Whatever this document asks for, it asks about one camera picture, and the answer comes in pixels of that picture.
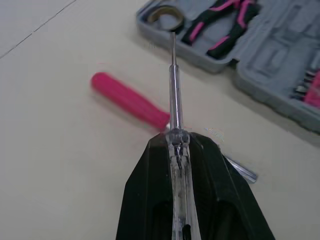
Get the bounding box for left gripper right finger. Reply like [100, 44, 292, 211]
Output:
[187, 131, 276, 240]

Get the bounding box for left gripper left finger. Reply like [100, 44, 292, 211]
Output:
[115, 132, 176, 240]

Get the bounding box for clear handle tester screwdriver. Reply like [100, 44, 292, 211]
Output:
[164, 32, 201, 240]

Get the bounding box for grey tool case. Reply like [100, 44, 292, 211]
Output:
[136, 0, 320, 136]

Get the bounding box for pink and black pliers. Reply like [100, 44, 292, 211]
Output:
[206, 0, 261, 61]
[181, 0, 241, 46]

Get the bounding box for black tape roll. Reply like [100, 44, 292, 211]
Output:
[146, 6, 185, 33]

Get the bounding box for pink screwdriver bit holder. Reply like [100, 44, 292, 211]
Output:
[289, 69, 320, 110]

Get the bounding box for pink handle screwdriver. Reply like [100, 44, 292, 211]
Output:
[90, 71, 258, 185]

